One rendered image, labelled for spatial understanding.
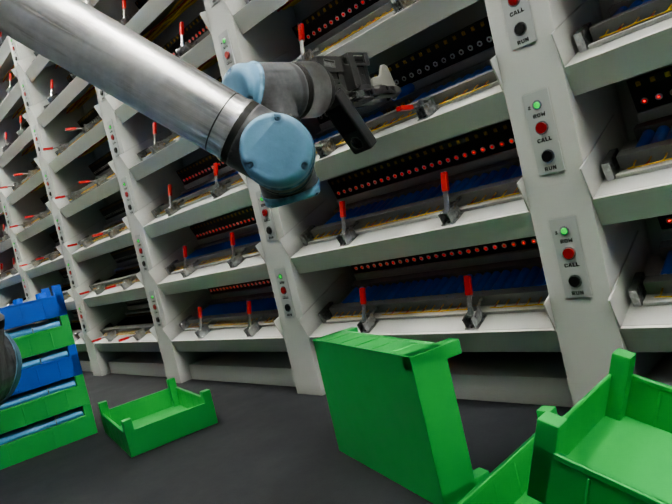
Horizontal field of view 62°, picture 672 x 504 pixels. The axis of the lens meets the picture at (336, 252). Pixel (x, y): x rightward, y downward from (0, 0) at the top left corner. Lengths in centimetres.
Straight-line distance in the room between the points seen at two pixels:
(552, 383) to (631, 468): 41
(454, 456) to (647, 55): 57
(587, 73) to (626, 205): 19
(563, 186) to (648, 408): 34
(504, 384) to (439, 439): 35
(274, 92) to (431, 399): 48
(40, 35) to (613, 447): 80
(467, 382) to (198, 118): 70
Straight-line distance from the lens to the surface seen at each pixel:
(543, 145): 90
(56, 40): 80
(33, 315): 160
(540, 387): 105
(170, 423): 135
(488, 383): 110
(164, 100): 74
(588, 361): 95
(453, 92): 103
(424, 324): 112
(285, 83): 88
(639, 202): 87
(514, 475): 77
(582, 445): 66
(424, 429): 75
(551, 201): 90
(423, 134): 102
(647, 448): 68
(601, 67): 88
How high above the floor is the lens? 38
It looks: 2 degrees down
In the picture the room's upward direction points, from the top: 13 degrees counter-clockwise
